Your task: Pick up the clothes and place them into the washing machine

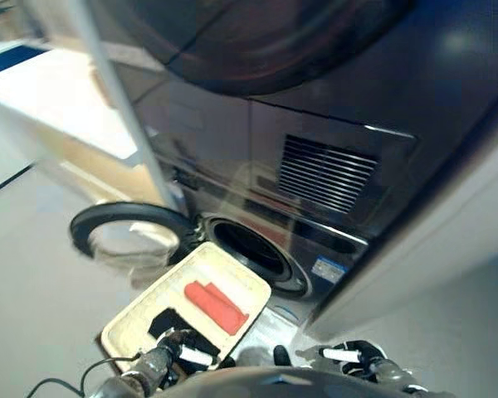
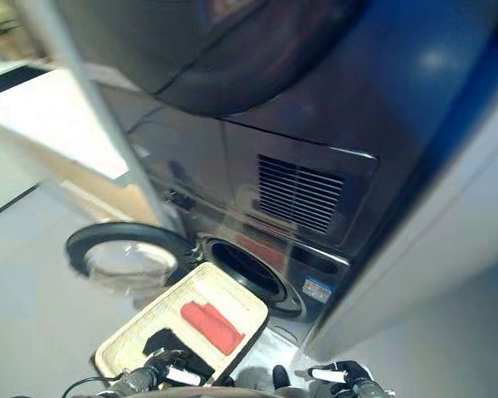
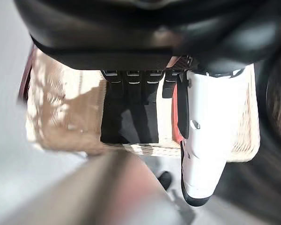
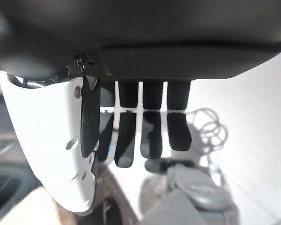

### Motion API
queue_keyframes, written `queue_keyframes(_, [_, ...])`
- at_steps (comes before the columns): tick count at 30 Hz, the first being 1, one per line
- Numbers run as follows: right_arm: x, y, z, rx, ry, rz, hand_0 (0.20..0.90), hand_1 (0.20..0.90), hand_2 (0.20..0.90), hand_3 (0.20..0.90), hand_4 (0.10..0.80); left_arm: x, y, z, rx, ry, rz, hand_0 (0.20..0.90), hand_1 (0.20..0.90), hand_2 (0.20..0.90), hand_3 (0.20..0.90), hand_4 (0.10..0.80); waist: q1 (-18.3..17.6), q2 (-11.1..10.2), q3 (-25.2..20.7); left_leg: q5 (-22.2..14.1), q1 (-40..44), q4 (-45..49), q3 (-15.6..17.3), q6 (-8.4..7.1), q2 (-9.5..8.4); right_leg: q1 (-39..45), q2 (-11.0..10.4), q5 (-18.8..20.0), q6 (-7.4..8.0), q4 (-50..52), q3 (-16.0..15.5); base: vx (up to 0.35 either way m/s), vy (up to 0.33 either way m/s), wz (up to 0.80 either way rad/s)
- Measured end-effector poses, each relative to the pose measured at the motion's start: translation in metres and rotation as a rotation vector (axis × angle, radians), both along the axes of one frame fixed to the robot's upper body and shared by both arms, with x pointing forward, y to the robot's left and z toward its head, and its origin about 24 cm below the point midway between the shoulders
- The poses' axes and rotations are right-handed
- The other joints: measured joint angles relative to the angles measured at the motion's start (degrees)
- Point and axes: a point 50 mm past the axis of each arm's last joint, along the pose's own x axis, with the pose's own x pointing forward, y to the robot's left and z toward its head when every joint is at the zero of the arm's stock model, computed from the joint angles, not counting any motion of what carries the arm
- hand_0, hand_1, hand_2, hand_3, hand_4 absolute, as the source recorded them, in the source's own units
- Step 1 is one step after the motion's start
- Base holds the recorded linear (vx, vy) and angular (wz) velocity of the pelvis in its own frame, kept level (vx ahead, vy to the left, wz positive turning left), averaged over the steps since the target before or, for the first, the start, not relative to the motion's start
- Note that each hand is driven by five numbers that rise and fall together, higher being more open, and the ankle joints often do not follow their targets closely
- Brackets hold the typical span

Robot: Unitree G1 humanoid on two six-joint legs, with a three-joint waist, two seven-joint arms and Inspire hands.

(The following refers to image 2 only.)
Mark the black rectangular counter sink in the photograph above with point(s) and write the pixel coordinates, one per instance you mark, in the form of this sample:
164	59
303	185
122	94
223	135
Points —
12	79

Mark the red cloth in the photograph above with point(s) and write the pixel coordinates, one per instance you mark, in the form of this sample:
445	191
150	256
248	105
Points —
213	327

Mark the cream wicker basket tray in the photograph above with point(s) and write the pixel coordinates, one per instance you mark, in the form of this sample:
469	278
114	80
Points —
149	319

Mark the black cloth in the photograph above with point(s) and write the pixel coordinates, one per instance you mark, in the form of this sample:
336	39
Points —
166	338

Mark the dryer vent grille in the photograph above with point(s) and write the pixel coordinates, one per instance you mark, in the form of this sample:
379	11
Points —
299	192

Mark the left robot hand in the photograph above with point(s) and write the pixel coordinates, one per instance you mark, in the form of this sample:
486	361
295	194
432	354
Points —
182	373

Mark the dark grey stacked dryer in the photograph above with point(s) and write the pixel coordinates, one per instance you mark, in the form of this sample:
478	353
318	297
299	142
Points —
274	83

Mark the blue energy label sticker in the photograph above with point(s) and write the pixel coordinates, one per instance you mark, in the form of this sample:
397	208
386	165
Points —
317	288

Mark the round glass washer door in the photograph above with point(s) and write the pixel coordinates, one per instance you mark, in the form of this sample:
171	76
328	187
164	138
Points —
120	257

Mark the white appliance cabinet enclosure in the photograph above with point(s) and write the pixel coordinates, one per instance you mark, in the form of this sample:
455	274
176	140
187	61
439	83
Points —
440	248

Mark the dark grey washing machine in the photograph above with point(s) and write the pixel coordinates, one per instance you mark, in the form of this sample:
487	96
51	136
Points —
232	232

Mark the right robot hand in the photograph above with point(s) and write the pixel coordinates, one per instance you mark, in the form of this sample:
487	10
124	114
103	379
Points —
340	375

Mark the white counter cabinet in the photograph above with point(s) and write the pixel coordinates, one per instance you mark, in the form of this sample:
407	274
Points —
58	132

